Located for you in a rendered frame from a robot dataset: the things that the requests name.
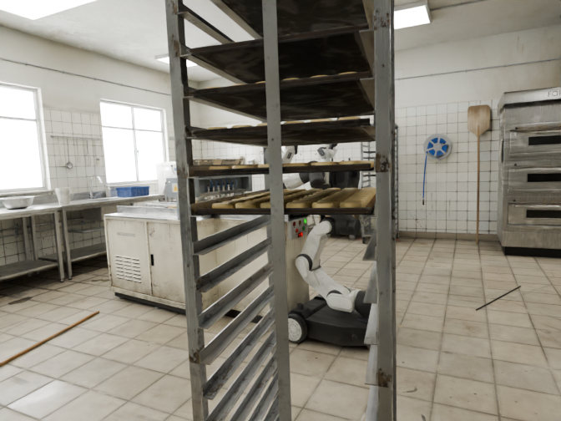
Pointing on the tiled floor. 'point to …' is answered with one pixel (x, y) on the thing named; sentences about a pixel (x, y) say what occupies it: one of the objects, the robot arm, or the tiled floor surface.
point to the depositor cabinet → (154, 260)
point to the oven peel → (482, 119)
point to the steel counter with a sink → (90, 205)
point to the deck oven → (530, 173)
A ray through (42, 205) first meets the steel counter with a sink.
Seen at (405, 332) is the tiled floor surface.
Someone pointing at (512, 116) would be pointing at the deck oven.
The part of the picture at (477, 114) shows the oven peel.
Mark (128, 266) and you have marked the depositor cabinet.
